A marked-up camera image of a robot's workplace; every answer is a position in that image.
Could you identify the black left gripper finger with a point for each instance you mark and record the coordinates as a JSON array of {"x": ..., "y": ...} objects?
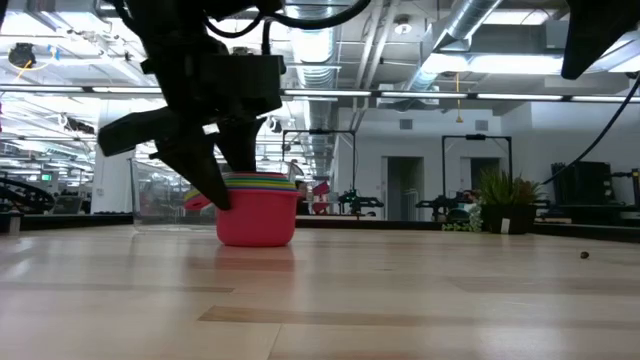
[
  {"x": 242, "y": 145},
  {"x": 200, "y": 165}
]

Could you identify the white pillar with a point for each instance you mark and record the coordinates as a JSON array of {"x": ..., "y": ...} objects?
[{"x": 114, "y": 170}]

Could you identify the green plant in dark pot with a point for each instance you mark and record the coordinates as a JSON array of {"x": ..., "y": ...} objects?
[{"x": 505, "y": 215}]

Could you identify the red measuring cup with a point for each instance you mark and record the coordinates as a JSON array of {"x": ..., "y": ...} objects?
[{"x": 260, "y": 220}]

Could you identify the black background robot arm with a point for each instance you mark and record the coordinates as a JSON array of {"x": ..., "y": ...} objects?
[
  {"x": 357, "y": 202},
  {"x": 442, "y": 205}
]

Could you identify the black background machine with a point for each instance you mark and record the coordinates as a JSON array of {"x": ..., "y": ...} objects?
[{"x": 25, "y": 195}]

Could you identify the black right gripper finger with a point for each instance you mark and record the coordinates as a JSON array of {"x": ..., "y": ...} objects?
[{"x": 595, "y": 30}]

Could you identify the linear ceiling light bar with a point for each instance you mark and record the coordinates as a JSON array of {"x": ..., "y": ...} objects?
[{"x": 350, "y": 92}]

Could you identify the black background equipment rack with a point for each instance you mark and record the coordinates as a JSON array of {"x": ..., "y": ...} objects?
[{"x": 580, "y": 185}]

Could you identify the black background station frame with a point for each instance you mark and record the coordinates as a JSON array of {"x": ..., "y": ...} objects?
[
  {"x": 320, "y": 131},
  {"x": 475, "y": 136}
]

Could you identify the orange measuring cup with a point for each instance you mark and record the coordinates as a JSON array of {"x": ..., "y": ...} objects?
[{"x": 270, "y": 176}]

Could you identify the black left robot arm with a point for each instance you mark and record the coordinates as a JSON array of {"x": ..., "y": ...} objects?
[{"x": 175, "y": 25}]

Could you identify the black ceiling dome camera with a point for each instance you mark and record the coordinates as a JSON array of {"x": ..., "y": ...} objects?
[{"x": 21, "y": 55}]

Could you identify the silver ribbed ceiling duct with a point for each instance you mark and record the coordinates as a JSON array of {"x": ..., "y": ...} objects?
[
  {"x": 312, "y": 55},
  {"x": 465, "y": 20}
]

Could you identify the teal measuring cup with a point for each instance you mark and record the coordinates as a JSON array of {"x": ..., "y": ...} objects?
[{"x": 270, "y": 185}]

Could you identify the black aluminium table frame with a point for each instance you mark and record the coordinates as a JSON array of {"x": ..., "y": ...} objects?
[{"x": 75, "y": 220}]

